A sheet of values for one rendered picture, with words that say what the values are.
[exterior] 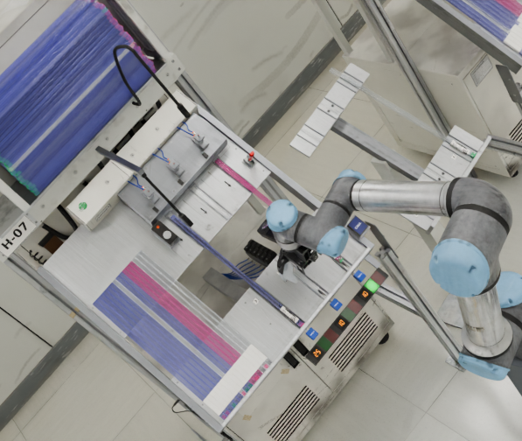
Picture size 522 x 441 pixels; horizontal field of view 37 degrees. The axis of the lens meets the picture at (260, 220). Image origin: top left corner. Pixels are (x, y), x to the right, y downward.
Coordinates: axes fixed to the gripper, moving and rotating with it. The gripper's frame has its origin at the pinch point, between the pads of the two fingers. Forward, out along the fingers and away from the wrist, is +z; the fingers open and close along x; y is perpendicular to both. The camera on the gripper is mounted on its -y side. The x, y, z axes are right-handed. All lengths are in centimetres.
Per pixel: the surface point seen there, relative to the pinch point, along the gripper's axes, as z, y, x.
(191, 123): -6, -53, 14
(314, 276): 15.2, 1.0, 2.4
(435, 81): 52, -25, 96
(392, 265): 28.3, 13.4, 22.1
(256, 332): 14.5, -1.3, -21.0
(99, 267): 2, -47, -36
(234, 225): 60, -52, 9
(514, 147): 60, 12, 93
